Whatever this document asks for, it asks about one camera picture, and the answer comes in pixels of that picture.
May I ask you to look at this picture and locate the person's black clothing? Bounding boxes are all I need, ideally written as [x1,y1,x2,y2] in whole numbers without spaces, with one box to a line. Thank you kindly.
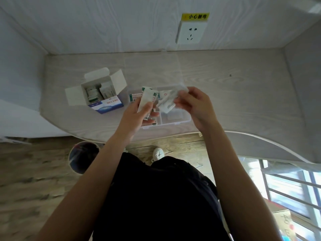
[92,151,232,241]

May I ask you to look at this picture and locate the yellow warning label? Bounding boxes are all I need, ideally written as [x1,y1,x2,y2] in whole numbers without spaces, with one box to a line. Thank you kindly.
[181,13,210,21]

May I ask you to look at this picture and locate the white sachet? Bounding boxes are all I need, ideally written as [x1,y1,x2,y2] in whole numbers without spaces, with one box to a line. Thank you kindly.
[99,83,116,100]

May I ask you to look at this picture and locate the white wall socket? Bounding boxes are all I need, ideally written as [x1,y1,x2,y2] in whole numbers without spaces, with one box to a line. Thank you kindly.
[175,20,208,45]

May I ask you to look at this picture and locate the person's right forearm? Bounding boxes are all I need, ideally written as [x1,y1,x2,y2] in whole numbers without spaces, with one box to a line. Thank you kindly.
[199,122,285,241]

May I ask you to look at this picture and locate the white bottle green label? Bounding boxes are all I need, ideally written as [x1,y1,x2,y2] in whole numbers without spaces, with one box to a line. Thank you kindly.
[85,86,100,103]

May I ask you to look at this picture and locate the person's right hand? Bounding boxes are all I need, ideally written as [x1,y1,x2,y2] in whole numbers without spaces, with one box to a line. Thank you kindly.
[174,86,219,132]

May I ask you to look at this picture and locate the white paper packets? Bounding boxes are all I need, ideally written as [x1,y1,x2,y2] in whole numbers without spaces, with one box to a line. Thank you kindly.
[137,86,160,114]

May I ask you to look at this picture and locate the clear plastic organiser box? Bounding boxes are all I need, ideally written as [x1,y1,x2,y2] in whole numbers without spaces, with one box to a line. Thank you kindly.
[126,82,192,130]

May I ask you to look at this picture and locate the white shoe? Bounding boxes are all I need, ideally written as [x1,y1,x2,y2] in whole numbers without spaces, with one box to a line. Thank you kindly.
[152,147,165,163]

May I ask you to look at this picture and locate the round black bin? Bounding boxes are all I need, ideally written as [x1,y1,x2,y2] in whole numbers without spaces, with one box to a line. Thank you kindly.
[68,141,100,175]

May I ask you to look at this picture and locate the person's left hand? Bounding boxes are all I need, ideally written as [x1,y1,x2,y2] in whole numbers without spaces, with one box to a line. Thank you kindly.
[119,101,160,141]

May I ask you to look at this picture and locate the clear white packet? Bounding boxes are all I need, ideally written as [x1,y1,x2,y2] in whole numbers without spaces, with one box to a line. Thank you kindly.
[155,88,190,115]

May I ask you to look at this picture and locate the open white blue medicine box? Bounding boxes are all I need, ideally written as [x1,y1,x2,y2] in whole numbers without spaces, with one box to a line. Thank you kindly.
[64,67,128,115]

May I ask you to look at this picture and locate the brown cardboard box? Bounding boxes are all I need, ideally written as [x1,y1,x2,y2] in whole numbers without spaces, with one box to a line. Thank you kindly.
[270,200,302,241]

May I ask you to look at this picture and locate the person's left forearm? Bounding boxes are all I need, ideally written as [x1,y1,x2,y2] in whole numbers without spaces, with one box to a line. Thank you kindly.
[35,133,137,241]

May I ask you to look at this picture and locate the white window grille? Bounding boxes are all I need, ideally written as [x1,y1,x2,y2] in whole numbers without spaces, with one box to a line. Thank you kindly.
[260,159,321,225]

